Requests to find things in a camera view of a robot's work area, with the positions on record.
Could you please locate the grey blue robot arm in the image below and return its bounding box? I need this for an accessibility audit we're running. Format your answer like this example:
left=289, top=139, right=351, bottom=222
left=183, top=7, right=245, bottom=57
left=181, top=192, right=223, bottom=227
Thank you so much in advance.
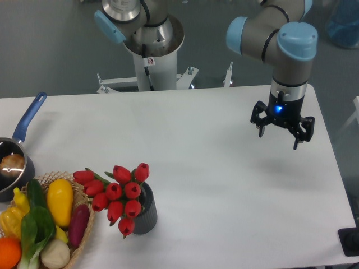
left=226, top=1, right=318, bottom=148

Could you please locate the purple sweet potato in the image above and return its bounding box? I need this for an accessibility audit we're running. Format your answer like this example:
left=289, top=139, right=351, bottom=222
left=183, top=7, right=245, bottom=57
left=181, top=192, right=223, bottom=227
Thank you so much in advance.
left=68, top=204, right=90, bottom=248

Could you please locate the red tulip bouquet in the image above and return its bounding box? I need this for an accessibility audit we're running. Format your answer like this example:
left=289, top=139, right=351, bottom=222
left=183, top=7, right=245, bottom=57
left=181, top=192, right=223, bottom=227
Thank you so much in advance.
left=73, top=163, right=150, bottom=238

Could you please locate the dark grey ribbed vase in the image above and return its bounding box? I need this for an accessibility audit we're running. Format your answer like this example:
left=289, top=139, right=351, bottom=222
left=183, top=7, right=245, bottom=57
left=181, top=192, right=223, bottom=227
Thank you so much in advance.
left=133, top=182, right=158, bottom=235

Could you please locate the bread bun in pan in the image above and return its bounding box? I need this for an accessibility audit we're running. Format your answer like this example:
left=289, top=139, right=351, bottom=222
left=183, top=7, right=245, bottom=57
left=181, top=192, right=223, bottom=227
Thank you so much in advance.
left=1, top=154, right=25, bottom=178

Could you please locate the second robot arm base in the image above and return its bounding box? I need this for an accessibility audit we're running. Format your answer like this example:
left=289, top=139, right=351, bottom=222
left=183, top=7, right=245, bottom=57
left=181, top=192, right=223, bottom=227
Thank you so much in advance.
left=94, top=0, right=168, bottom=44

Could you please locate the black device at table edge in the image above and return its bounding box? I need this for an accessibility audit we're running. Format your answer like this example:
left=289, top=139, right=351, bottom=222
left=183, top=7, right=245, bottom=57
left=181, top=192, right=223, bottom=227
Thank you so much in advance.
left=338, top=228, right=358, bottom=257

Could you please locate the orange fruit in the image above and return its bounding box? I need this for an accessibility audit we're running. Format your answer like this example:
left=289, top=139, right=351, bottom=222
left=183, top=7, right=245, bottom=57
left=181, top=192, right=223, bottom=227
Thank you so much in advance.
left=1, top=237, right=21, bottom=268

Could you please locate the blue bin in background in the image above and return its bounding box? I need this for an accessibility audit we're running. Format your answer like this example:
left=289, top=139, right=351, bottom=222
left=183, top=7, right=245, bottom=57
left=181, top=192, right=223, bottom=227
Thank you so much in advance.
left=325, top=0, right=358, bottom=49

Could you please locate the yellow bell pepper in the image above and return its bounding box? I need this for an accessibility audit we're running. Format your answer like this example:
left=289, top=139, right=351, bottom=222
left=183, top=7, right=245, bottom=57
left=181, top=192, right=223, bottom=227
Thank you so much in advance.
left=1, top=207, right=25, bottom=240

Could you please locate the blue handled saucepan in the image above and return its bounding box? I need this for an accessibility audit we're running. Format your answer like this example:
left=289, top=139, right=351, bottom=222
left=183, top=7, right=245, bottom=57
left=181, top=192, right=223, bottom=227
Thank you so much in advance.
left=1, top=92, right=47, bottom=202

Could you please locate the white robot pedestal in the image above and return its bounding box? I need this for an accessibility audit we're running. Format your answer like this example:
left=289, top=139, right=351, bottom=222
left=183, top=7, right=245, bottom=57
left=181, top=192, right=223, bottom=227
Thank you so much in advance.
left=94, top=11, right=199, bottom=94

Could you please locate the woven wicker basket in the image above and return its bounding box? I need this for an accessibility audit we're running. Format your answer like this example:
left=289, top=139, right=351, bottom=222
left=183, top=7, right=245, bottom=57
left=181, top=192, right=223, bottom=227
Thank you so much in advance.
left=0, top=171, right=96, bottom=269

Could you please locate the yellow mango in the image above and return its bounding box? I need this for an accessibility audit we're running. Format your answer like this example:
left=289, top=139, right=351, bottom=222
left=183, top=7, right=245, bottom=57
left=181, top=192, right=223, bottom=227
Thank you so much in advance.
left=47, top=178, right=73, bottom=228

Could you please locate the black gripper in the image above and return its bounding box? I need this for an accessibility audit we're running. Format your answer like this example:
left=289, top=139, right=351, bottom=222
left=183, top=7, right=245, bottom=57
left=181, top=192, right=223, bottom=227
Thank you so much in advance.
left=250, top=91, right=315, bottom=150

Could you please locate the white garlic bulb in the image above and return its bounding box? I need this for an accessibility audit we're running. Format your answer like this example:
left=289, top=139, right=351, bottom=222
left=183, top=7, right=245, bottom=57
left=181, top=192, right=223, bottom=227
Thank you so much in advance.
left=40, top=239, right=71, bottom=269

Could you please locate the green bok choy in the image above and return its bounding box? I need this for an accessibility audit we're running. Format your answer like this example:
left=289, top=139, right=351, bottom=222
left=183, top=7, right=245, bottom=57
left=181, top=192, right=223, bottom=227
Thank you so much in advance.
left=18, top=179, right=56, bottom=268

